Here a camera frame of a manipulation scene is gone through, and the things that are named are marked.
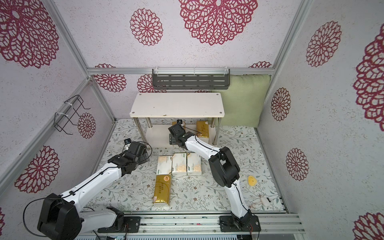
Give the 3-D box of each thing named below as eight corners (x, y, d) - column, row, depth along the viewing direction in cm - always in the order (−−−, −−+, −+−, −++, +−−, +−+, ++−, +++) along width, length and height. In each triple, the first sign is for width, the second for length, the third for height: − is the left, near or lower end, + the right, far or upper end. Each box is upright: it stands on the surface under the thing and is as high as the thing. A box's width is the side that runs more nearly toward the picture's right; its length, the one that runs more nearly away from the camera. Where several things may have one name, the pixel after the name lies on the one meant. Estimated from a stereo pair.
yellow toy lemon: (249, 185, 89) (250, 183, 86) (247, 177, 92) (248, 175, 89) (256, 185, 89) (257, 183, 86) (253, 177, 92) (255, 175, 89)
